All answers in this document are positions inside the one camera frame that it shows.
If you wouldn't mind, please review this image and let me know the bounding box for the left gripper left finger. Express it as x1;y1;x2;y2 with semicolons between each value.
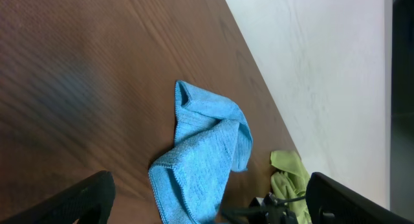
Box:
2;170;116;224

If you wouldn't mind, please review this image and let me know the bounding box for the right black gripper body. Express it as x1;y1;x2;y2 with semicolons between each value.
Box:
248;192;298;224

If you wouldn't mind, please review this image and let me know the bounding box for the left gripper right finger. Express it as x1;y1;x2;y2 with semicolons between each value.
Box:
305;172;413;224

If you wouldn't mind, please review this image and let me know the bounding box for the blue microfiber cloth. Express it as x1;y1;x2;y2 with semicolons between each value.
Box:
149;80;253;223

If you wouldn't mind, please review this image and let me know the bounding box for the crumpled green cloth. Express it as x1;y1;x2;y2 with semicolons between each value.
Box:
270;150;313;224

